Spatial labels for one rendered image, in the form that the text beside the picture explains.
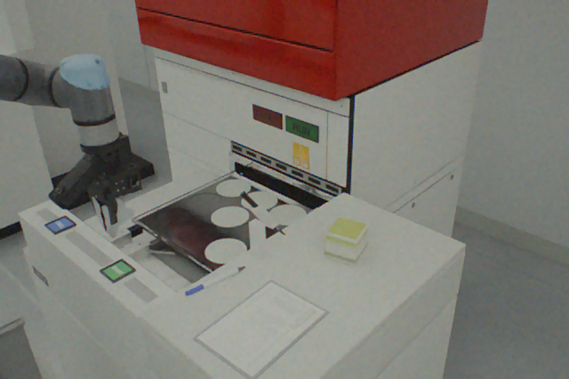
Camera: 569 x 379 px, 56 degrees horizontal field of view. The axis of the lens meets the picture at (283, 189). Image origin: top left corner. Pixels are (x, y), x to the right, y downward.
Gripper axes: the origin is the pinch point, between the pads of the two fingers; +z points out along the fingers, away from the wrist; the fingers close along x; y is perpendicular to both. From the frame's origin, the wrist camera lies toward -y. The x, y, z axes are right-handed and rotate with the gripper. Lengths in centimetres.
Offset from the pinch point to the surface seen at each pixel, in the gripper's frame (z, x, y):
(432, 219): 43, -13, 110
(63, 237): 9.9, 20.7, -2.3
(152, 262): 18.0, 7.5, 12.0
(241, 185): 16, 17, 49
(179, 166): 28, 61, 57
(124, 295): 10.0, -7.7, -2.9
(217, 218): 16.0, 8.6, 33.2
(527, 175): 66, -9, 206
